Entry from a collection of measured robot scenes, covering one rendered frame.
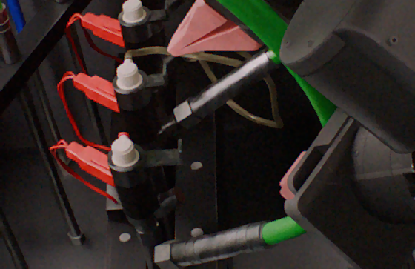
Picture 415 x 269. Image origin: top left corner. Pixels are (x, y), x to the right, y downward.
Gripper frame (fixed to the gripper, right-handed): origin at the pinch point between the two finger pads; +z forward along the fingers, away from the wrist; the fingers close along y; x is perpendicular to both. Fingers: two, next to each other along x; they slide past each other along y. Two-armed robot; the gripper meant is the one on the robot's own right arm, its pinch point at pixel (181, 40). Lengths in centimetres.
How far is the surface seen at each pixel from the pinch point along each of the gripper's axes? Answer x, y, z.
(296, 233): 11.7, -9.1, -4.4
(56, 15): -17.6, 3.8, 22.8
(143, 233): 1.7, -9.6, 17.1
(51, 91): -25.8, -3.4, 41.5
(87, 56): -27.1, -3.8, 34.7
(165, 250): 10.0, -6.7, 6.1
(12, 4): -21.1, 7.4, 29.0
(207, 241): 10.4, -7.4, 2.3
